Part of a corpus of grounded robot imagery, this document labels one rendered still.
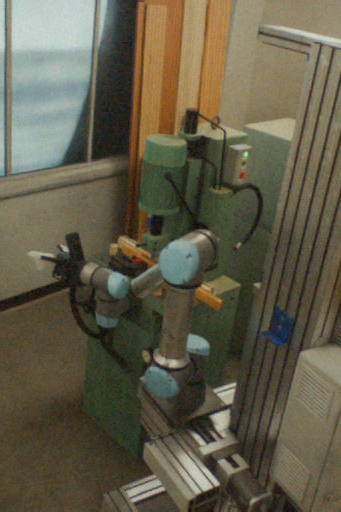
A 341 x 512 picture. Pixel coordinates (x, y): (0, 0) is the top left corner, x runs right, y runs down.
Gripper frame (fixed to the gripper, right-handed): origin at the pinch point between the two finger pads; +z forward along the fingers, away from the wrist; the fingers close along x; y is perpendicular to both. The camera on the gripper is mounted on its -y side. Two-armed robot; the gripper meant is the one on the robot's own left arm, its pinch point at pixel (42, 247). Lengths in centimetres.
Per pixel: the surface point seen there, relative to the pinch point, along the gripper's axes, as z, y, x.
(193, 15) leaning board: 86, -93, 221
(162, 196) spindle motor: -7, -13, 63
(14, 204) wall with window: 121, 35, 112
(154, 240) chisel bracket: -4, 8, 68
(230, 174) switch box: -23, -25, 91
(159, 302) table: -21, 28, 53
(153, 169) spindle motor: -2, -24, 59
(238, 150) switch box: -25, -36, 89
